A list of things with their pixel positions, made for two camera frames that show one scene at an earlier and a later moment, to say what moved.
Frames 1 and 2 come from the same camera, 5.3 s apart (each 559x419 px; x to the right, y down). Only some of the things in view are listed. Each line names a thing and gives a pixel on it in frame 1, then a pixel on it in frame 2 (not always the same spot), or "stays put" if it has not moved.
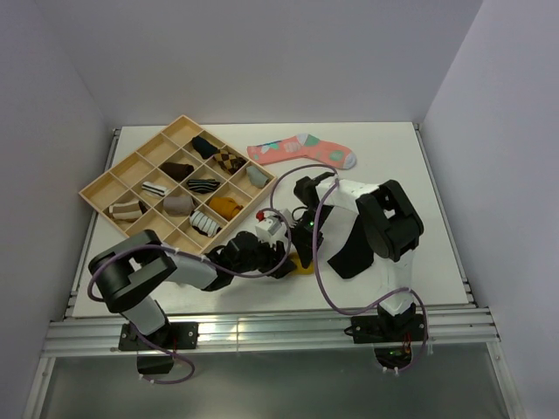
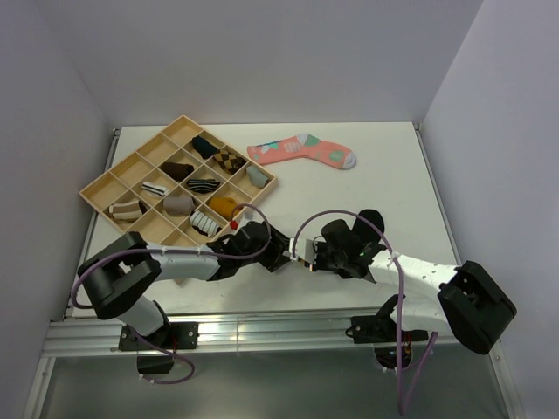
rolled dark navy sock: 204,147 stays put
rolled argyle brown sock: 228,161 stays put
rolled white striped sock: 199,219 stays put
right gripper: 303,243 to 318,249
